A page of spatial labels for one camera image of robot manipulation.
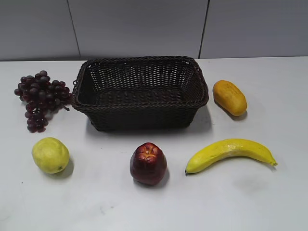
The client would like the black woven basket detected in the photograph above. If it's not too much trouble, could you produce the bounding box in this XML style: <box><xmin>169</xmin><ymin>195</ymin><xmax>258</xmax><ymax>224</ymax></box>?
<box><xmin>72</xmin><ymin>56</ymin><xmax>209</xmax><ymax>131</ymax></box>

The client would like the dark red apple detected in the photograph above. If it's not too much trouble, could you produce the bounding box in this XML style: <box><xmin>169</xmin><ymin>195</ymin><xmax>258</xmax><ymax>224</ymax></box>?
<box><xmin>130</xmin><ymin>142</ymin><xmax>167</xmax><ymax>186</ymax></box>

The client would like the dark purple grape bunch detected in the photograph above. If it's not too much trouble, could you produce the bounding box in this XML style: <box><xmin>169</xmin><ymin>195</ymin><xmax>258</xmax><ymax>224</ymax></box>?
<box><xmin>14</xmin><ymin>70</ymin><xmax>72</xmax><ymax>133</ymax></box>

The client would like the yellow banana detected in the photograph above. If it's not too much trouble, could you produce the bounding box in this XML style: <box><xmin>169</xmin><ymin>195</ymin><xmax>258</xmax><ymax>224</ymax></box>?
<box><xmin>185</xmin><ymin>139</ymin><xmax>278</xmax><ymax>174</ymax></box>

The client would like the orange-yellow mango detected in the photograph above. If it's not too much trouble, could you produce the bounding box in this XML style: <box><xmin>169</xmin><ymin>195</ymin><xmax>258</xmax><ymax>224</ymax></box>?
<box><xmin>213</xmin><ymin>80</ymin><xmax>247</xmax><ymax>116</ymax></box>

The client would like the yellow-green lemon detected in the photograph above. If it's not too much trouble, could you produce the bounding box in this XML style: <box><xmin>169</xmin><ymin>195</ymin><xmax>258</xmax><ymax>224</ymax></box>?
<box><xmin>32</xmin><ymin>137</ymin><xmax>70</xmax><ymax>174</ymax></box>

